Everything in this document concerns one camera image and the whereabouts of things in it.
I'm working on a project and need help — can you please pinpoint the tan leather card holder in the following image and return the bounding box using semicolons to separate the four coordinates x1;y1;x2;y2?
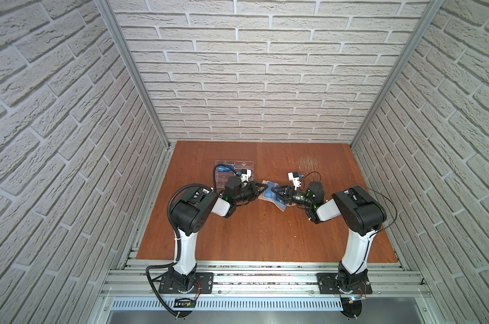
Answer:
258;180;287;212

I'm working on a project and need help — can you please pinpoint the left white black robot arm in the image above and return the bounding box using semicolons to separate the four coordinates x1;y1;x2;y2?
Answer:
167;175;268;286

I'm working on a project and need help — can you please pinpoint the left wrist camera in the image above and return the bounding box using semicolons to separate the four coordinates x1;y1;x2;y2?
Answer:
237;169;253;182

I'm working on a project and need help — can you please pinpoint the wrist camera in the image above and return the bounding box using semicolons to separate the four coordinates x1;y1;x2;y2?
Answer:
237;169;253;182
288;172;303;190

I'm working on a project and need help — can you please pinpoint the blue item in box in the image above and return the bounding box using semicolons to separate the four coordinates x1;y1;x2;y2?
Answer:
216;165;236;174

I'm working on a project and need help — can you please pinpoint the right thin black cable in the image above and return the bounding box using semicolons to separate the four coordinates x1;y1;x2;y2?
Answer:
300;171;398;238

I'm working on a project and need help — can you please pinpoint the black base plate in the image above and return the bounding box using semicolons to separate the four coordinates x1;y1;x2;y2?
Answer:
159;272;214;294
317;271;373;295

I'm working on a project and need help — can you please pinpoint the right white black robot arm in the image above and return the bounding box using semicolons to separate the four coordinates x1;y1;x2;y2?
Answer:
271;182;387;293

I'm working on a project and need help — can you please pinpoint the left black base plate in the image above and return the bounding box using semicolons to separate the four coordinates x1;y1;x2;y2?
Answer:
159;272;214;294

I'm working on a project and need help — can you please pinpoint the left corner aluminium post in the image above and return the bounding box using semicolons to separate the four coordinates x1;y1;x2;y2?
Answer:
96;0;171;149

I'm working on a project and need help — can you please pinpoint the clear plastic organizer box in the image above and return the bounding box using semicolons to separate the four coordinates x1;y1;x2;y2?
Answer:
214;160;255;189

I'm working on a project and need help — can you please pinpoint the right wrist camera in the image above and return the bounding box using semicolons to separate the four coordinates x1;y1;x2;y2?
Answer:
288;172;303;190

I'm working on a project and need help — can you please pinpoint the aluminium rail frame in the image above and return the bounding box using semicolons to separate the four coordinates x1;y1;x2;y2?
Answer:
88;253;444;323

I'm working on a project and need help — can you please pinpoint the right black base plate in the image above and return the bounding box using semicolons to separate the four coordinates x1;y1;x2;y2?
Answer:
317;271;373;295

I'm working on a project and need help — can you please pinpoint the left black corrugated cable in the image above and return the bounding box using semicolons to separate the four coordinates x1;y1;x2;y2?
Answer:
145;163;239;319

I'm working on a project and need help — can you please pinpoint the right corner aluminium post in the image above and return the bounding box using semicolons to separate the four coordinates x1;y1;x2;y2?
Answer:
349;0;446;149

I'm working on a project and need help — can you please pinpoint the corner aluminium post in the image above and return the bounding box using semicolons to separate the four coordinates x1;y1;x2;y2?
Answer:
96;0;171;149
349;0;446;149

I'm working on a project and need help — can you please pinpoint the perforated metal vent strip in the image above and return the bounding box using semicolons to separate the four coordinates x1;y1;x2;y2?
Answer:
111;297;343;311

